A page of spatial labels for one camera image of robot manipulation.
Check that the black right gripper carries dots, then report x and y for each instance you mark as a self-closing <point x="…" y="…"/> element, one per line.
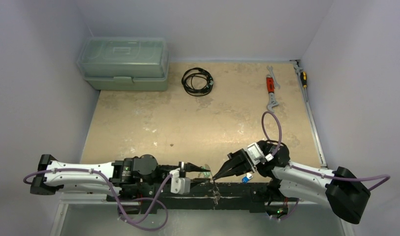
<point x="245" y="161"/>

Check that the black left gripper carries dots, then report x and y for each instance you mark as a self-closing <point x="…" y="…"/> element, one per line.
<point x="190" y="167"/>

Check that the large metal keyring with keys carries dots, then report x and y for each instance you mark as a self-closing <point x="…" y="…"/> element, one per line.
<point x="215" y="189"/>

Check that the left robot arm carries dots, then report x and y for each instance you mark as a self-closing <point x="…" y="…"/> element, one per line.
<point x="53" y="175"/>

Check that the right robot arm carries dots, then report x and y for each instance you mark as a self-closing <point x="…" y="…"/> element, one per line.
<point x="338" y="190"/>

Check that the silver open-end wrench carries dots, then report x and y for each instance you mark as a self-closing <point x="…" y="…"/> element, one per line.
<point x="273" y="76"/>

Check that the yellow black screwdriver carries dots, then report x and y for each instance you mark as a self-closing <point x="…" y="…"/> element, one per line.
<point x="303" y="79"/>

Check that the green plastic toolbox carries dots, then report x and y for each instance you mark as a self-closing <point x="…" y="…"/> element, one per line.
<point x="125" y="63"/>

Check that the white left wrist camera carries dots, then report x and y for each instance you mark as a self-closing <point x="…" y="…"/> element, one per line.
<point x="179" y="185"/>

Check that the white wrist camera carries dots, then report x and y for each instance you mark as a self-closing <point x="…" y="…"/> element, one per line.
<point x="179" y="185"/>
<point x="256" y="155"/>

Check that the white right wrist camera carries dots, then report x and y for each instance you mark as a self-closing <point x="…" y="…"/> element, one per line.
<point x="256" y="155"/>

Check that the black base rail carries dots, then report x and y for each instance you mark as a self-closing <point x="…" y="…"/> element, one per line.
<point x="253" y="197"/>

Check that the red handled adjustable wrench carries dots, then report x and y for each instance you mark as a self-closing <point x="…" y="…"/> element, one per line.
<point x="272" y="101"/>

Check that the aluminium side rail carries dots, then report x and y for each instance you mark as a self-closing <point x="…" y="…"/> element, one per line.
<point x="321" y="157"/>

